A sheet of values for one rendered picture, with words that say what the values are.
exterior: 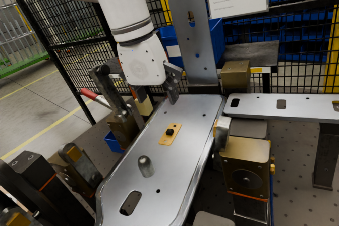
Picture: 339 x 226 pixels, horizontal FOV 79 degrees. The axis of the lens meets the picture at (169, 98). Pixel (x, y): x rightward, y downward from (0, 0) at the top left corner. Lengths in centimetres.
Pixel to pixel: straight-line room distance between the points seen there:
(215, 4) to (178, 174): 69
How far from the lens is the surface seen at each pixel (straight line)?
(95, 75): 56
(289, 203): 78
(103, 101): 64
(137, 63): 44
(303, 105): 62
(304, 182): 83
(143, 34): 41
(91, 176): 57
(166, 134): 57
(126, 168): 54
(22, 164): 54
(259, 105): 62
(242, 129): 57
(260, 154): 43
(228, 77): 69
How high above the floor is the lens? 137
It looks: 31 degrees down
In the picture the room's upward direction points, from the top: 18 degrees counter-clockwise
